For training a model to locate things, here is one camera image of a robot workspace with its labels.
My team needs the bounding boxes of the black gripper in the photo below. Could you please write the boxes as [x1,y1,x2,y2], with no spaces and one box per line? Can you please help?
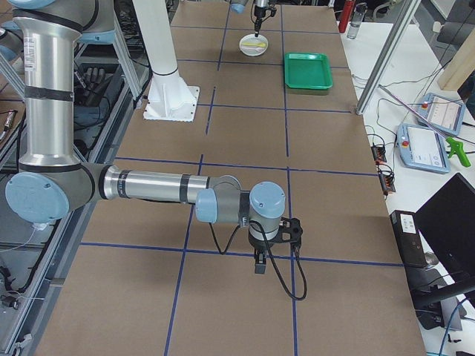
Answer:
[254,5,275,36]
[248,234,281,274]

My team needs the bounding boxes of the yellow plastic spoon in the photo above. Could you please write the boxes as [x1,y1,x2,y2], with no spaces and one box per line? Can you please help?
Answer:
[241,42,267,48]

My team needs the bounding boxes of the white round plate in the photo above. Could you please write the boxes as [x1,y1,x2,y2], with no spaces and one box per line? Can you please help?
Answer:
[239,34,269,56]

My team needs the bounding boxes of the green plastic tray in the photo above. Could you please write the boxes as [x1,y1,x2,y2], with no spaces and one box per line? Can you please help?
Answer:
[284,53,333,90]

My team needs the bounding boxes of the red bottle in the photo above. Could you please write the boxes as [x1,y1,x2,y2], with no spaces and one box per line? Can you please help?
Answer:
[338,0,355,33]

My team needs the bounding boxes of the clear water bottle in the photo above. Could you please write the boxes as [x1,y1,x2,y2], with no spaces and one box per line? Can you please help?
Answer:
[347,2,367,39]

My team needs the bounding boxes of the orange black connector strip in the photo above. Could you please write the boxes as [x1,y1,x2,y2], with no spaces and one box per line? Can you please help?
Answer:
[371,144,396,197]

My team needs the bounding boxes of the black computer box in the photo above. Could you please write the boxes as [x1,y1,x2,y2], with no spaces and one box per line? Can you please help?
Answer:
[390,210,427,268]

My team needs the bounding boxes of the black monitor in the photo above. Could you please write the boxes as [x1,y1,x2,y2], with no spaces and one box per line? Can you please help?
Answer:
[412,173,474,308]

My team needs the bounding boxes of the teach pendant near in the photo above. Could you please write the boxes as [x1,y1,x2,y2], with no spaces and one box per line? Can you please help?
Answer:
[396,123,451,174]

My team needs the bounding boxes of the teach pendant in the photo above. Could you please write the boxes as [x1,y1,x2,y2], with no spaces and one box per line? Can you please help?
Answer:
[396,123,451,174]
[416,93,466,136]

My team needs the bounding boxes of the teach pendant far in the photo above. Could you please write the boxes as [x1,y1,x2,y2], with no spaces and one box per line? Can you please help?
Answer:
[416,93,466,136]

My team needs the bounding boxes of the green plastic spray nozzle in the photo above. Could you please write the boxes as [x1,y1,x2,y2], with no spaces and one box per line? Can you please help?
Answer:
[445,137,471,168]

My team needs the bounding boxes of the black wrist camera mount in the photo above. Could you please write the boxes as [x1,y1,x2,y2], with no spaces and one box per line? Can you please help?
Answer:
[275,217,303,257]

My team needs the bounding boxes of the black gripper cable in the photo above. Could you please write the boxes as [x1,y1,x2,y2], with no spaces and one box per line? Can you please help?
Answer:
[209,220,308,301]

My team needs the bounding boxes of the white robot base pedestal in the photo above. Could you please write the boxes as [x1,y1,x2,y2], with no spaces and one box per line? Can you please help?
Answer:
[133,0,200,122]

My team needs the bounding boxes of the aluminium frame post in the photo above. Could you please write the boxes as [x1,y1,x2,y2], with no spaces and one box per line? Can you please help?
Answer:
[356,0,422,115]

